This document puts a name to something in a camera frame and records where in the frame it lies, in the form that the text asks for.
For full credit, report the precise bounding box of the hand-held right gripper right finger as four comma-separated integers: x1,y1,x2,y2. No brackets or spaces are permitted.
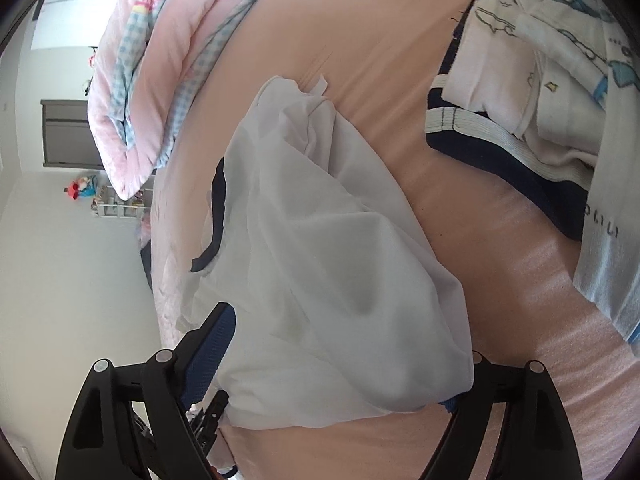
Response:
422,350,583,480

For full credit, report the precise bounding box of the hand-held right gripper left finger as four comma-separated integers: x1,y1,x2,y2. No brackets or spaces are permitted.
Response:
54,302,237,480

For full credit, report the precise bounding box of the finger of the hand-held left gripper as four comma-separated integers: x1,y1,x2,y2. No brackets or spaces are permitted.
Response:
190,390,231,448

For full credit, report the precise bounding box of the white t-shirt navy trim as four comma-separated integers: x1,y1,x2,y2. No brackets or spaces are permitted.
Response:
177,76,475,428

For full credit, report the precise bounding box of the white shelf rack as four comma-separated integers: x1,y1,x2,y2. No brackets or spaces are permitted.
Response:
92,185,153,220

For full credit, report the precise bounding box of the red plush toy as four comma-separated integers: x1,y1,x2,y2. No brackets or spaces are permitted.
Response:
64,175,100,202

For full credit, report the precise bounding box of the navy blue garment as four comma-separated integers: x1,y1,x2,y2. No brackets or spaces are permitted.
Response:
425,10,601,243

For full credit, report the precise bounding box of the grey door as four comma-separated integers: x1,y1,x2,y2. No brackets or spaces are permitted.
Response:
41,100,108,168

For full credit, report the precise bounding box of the folded pink checkered quilt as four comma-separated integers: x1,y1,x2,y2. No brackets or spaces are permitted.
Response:
87,0,296,200

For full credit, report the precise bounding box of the bed with pink sheet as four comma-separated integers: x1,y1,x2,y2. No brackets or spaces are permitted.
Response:
135,0,640,480

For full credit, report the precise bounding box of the white cartoon print pajamas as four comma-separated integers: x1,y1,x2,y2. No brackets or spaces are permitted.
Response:
445,0,640,341

